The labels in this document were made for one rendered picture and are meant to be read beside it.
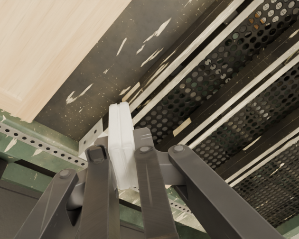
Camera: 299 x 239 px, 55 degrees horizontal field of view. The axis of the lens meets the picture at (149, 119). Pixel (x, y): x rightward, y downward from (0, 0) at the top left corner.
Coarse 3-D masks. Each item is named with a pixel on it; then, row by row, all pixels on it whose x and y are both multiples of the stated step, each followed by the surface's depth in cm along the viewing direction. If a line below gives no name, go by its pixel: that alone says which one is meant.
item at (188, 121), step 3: (186, 120) 97; (189, 120) 95; (183, 123) 97; (186, 123) 96; (189, 123) 95; (180, 126) 97; (183, 126) 96; (186, 126) 95; (177, 129) 98; (180, 129) 97; (174, 132) 98; (177, 132) 97; (174, 135) 98
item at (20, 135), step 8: (0, 128) 80; (8, 128) 81; (16, 136) 83; (24, 136) 83; (32, 136) 84; (32, 144) 86; (40, 144) 86; (48, 144) 87; (48, 152) 89; (56, 152) 89; (64, 152) 90; (72, 160) 93; (80, 160) 93; (176, 208) 120; (184, 208) 121
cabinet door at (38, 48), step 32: (0, 0) 64; (32, 0) 65; (64, 0) 66; (96, 0) 67; (128, 0) 68; (0, 32) 68; (32, 32) 69; (64, 32) 71; (96, 32) 72; (0, 64) 73; (32, 64) 74; (64, 64) 76; (0, 96) 78; (32, 96) 80
